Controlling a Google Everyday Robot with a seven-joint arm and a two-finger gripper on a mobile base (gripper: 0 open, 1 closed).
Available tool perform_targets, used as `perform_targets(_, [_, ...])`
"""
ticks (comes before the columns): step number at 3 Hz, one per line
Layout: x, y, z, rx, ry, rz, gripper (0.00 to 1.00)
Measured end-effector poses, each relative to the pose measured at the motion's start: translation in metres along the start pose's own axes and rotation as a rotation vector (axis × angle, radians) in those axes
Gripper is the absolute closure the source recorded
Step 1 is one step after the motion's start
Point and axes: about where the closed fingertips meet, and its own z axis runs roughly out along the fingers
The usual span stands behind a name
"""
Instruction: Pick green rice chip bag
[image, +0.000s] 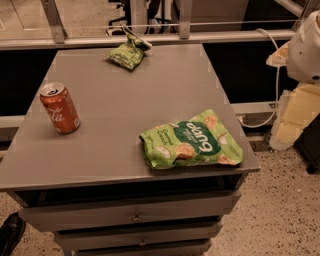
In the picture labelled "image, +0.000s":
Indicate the bottom grey drawer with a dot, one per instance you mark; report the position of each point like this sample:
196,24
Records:
182,248

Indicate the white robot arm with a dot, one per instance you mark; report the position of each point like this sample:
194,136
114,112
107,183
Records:
303,61

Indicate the green rice chip bag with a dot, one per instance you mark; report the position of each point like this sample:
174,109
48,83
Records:
202,140

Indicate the black shoe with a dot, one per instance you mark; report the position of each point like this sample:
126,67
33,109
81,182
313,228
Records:
11,232

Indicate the middle grey drawer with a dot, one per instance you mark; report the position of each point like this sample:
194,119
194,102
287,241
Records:
141,236

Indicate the grey drawer cabinet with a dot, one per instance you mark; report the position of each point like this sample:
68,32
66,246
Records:
103,160

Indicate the red cola can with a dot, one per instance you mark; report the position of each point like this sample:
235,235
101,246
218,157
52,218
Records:
60,108

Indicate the grey metal railing frame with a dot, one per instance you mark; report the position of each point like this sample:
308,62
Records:
67,24

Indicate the black office chair base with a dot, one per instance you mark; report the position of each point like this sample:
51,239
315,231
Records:
118,20

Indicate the grey drawer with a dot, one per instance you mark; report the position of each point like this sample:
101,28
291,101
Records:
141,236
130,211
182,248

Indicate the top grey drawer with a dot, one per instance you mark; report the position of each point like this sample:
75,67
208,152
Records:
130,211

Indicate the small crumpled green snack bag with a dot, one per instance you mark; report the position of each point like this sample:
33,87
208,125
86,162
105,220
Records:
129,54

